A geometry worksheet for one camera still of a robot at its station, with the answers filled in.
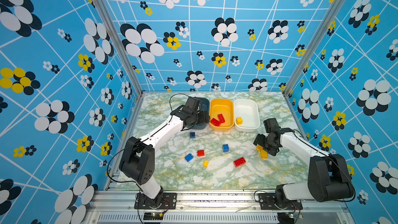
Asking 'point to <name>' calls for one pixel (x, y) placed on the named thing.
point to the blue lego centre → (225, 148)
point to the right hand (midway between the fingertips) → (260, 146)
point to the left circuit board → (153, 216)
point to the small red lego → (200, 153)
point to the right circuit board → (285, 218)
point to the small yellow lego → (205, 163)
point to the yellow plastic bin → (221, 112)
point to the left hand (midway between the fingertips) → (206, 117)
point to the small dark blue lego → (192, 135)
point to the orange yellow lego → (259, 148)
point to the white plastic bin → (247, 109)
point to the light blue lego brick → (188, 157)
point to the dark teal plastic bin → (204, 106)
